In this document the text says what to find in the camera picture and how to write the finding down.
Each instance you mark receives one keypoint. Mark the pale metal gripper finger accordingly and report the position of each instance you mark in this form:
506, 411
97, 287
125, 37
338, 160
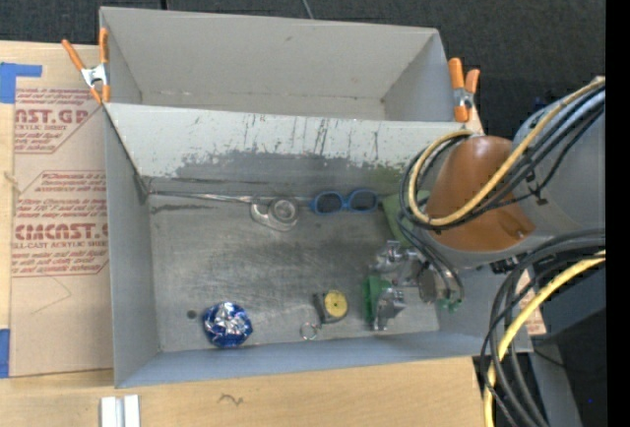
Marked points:
389, 309
389, 255

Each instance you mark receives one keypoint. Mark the bright green block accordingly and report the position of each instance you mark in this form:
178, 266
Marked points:
372, 294

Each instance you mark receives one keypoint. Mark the blue sunglasses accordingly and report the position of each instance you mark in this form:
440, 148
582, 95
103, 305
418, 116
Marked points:
344, 202

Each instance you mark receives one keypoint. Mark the clear glass thing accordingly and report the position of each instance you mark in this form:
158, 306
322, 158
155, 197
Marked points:
276, 213

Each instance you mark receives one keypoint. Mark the grey metal bin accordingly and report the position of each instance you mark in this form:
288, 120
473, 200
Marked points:
256, 262

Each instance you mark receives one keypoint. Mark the blue shiny ball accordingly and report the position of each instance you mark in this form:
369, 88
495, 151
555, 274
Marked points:
227, 325

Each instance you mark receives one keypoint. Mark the brown cardboard board, red print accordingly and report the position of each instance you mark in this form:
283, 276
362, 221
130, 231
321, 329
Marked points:
59, 218

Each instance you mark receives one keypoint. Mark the black cylinder on white bracket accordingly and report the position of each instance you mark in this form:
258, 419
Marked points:
503, 264

